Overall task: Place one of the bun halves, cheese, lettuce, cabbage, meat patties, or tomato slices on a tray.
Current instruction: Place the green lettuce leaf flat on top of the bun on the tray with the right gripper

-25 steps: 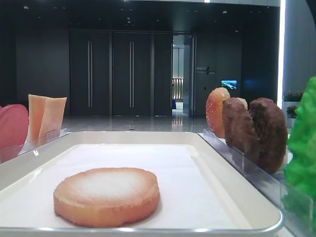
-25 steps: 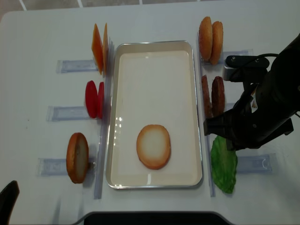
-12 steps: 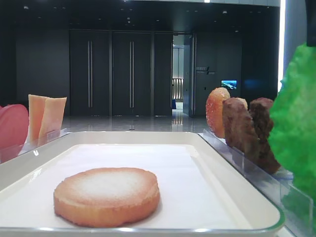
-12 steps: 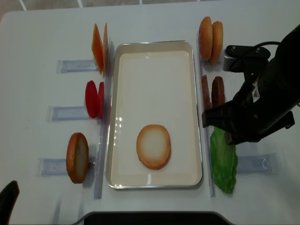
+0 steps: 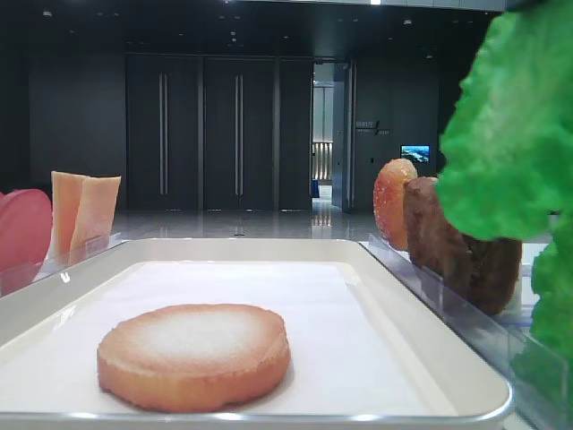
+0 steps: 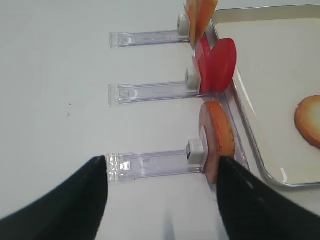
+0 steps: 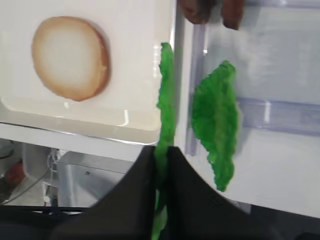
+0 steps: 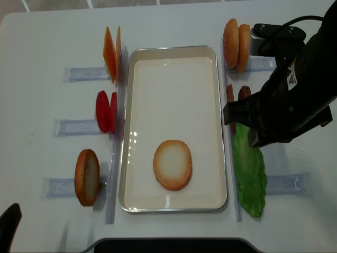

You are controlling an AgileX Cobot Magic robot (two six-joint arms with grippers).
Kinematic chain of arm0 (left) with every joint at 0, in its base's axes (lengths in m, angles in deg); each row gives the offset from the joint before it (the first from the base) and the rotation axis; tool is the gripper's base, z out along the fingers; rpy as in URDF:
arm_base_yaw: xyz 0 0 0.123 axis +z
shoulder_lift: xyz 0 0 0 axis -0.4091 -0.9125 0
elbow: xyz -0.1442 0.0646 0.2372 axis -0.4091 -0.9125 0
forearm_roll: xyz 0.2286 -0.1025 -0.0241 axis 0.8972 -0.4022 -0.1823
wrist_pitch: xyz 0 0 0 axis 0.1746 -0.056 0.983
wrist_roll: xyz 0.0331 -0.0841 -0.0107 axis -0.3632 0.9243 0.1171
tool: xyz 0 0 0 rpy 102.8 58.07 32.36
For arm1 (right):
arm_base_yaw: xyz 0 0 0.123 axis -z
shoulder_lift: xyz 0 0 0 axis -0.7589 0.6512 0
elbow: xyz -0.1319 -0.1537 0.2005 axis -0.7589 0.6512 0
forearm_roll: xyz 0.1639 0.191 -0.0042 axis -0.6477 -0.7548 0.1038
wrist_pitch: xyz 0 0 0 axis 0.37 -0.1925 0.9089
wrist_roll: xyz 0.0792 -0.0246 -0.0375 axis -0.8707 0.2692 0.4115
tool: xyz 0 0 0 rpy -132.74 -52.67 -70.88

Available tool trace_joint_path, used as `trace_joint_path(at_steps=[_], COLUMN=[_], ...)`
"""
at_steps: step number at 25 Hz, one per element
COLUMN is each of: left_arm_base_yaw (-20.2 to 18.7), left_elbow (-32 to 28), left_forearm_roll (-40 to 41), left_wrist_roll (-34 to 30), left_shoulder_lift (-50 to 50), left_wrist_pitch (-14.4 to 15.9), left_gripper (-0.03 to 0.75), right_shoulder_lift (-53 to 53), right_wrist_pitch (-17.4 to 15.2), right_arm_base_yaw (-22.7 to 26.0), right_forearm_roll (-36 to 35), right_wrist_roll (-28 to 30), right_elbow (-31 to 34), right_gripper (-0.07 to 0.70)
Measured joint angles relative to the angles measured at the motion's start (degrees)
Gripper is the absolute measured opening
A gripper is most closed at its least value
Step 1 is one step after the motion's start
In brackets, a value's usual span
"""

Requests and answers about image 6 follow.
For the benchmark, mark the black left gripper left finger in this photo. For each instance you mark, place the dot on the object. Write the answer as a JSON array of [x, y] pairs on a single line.
[[72, 211]]

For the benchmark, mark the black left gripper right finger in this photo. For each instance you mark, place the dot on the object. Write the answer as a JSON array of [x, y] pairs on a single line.
[[251, 210]]

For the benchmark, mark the bread slice in rack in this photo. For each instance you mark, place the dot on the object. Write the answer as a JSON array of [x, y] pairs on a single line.
[[214, 120]]

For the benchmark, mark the round bread slice on tray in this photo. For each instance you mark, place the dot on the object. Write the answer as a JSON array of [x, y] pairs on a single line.
[[307, 119]]

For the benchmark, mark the rear tomato slice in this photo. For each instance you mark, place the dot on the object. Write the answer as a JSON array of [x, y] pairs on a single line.
[[203, 61]]

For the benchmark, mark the right cheese slice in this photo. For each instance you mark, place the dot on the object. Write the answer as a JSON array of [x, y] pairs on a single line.
[[205, 10]]

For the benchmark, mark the cheese slice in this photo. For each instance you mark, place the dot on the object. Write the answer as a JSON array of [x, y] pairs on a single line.
[[191, 10], [205, 10]]

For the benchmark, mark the left cheese slice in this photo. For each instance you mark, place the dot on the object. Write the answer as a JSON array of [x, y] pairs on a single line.
[[191, 10]]

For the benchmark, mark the near white pusher block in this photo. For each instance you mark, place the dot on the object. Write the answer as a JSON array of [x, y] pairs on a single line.
[[197, 152]]

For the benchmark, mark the white pusher block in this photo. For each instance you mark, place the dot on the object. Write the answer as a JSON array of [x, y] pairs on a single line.
[[183, 25], [197, 152], [192, 79]]

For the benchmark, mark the white rectangular tray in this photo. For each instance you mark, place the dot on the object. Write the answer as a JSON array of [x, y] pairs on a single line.
[[277, 67]]

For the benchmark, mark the middle white pusher block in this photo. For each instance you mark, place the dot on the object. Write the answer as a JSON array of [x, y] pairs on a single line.
[[192, 79]]

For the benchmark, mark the far white pusher block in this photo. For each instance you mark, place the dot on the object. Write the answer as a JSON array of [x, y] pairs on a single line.
[[183, 25]]

